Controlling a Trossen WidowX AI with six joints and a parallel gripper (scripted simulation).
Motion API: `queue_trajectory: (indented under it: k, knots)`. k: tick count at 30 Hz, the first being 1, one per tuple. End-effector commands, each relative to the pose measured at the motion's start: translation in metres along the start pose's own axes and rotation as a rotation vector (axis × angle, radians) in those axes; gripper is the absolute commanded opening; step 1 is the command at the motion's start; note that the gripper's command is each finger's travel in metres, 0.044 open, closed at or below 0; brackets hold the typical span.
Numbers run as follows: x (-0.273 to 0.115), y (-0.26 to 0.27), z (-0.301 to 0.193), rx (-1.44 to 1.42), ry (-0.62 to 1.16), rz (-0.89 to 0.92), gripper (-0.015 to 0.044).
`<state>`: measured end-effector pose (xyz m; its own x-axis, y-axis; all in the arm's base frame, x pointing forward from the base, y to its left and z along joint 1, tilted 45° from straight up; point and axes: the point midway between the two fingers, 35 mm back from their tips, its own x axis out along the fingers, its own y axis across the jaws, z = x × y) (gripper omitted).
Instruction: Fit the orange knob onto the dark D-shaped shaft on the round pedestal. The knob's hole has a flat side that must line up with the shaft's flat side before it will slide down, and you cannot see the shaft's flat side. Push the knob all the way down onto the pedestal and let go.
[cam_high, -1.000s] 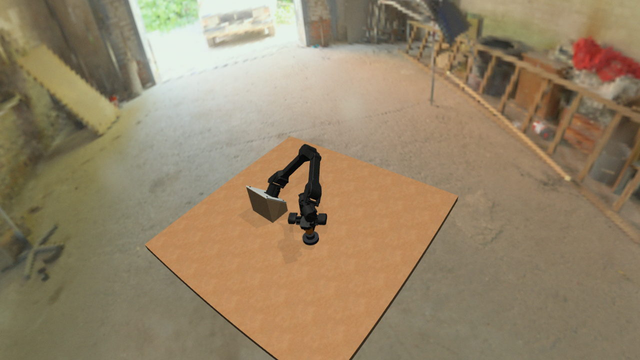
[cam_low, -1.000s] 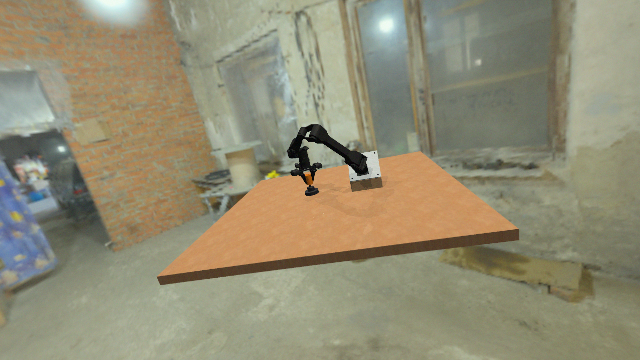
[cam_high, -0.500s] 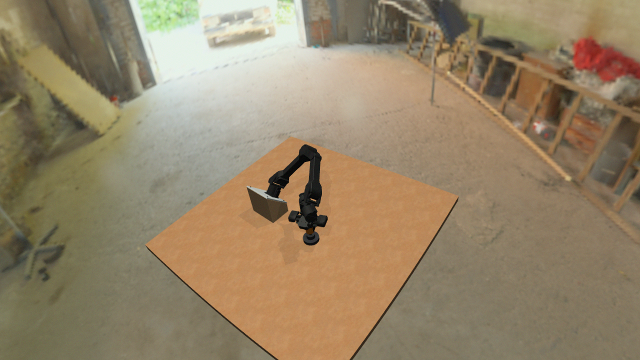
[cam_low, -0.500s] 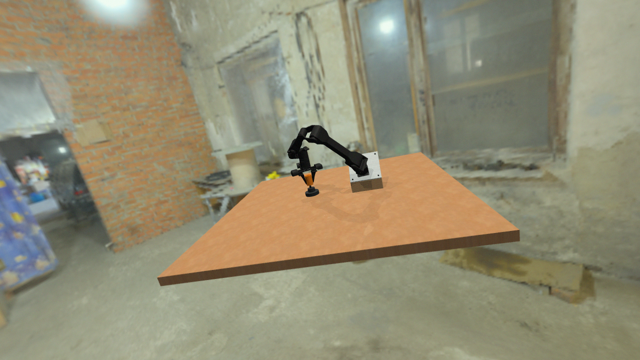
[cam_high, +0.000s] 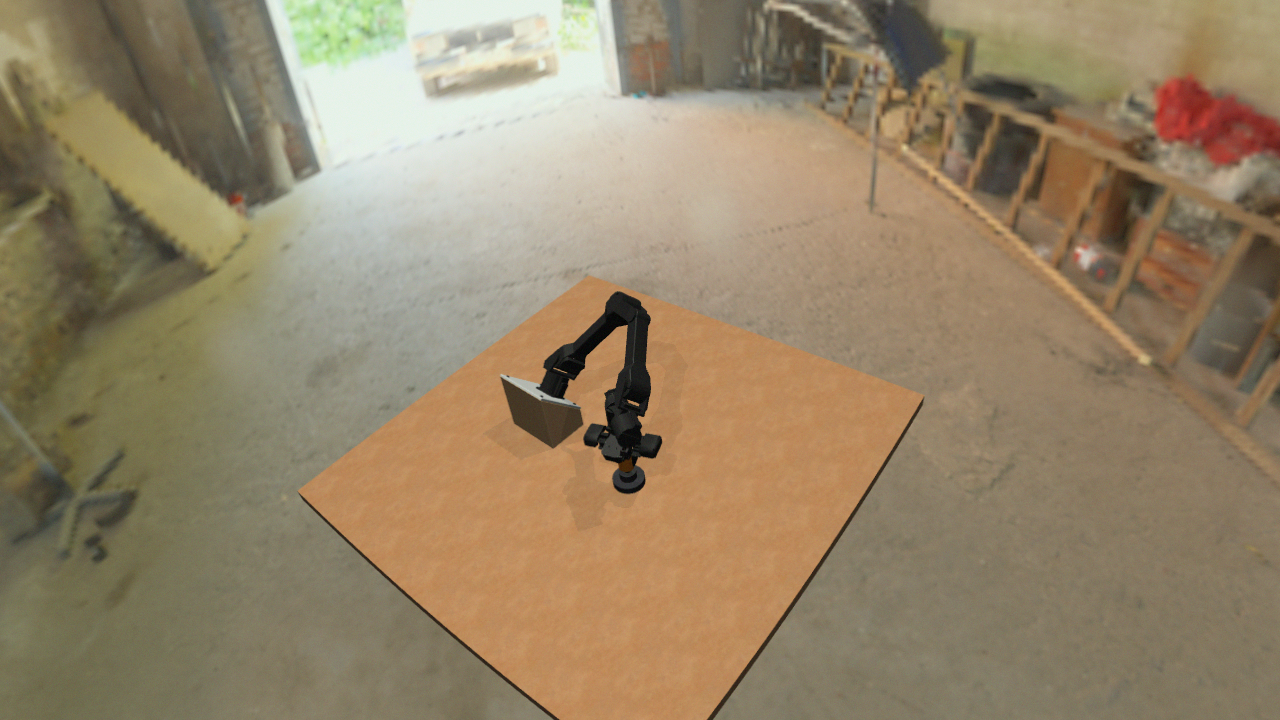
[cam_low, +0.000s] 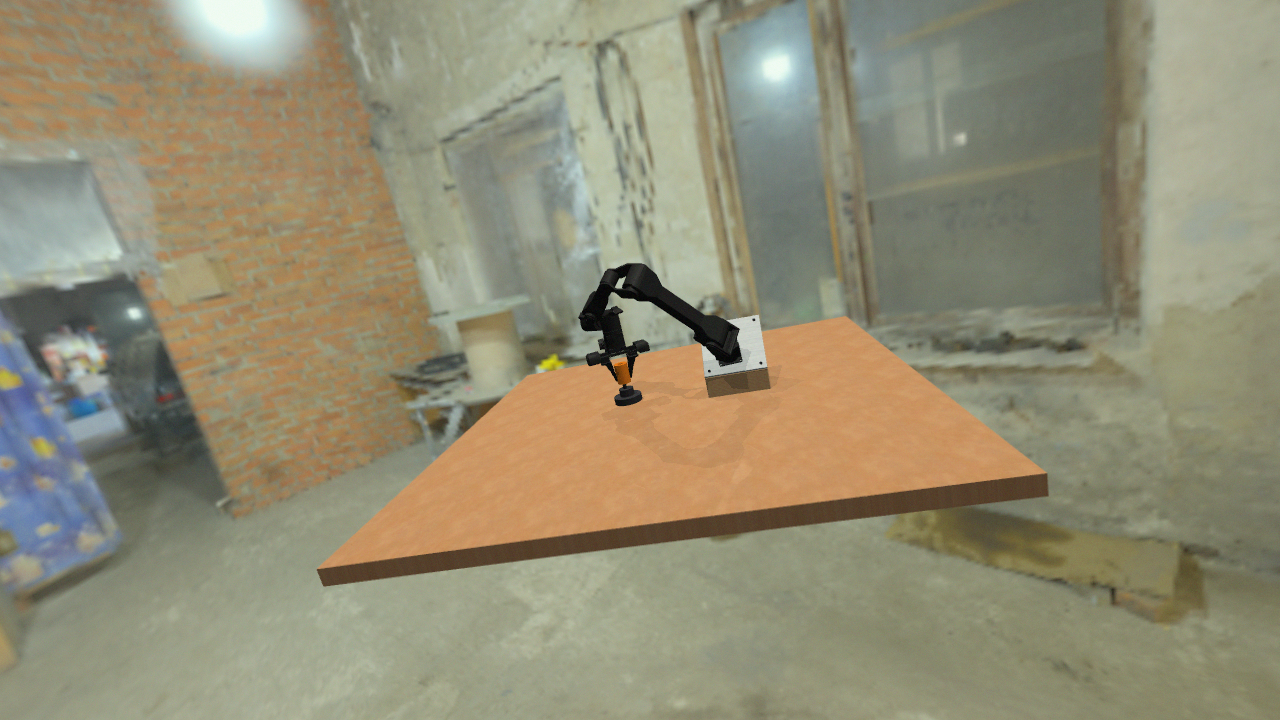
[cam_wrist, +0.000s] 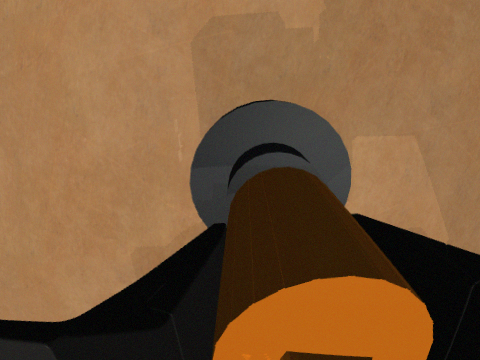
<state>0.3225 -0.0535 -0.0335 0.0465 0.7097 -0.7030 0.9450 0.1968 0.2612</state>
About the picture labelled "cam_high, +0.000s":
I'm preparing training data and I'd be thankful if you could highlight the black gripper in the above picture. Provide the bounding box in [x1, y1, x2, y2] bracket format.
[582, 424, 662, 466]

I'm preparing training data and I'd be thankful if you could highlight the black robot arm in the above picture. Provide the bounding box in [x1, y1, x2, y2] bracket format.
[536, 291, 652, 462]

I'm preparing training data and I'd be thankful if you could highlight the dark grey round pedestal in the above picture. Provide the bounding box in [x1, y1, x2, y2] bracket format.
[612, 465, 645, 495]

